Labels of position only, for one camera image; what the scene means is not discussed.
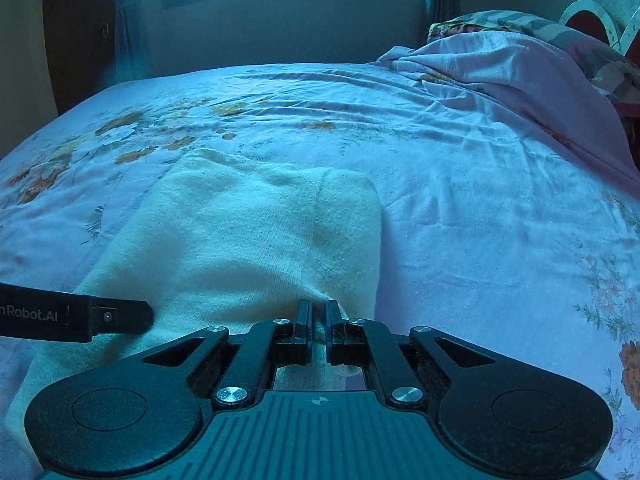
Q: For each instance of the floral striped pillow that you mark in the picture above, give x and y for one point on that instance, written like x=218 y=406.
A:
x=500 y=20

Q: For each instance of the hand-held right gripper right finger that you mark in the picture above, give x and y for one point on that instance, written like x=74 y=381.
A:
x=331 y=322

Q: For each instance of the pink quilt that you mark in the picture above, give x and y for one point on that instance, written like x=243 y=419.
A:
x=525 y=85

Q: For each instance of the dark wooden door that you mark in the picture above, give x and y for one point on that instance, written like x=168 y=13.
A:
x=75 y=35

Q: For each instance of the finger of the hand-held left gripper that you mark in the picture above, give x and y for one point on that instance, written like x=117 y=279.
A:
x=125 y=316

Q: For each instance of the cream knit sweater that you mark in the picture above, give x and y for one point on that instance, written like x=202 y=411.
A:
x=240 y=240

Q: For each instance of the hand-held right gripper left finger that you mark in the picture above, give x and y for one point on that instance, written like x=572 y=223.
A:
x=305 y=322

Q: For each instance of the floral bed sheet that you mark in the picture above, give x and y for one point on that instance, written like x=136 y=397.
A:
x=450 y=210

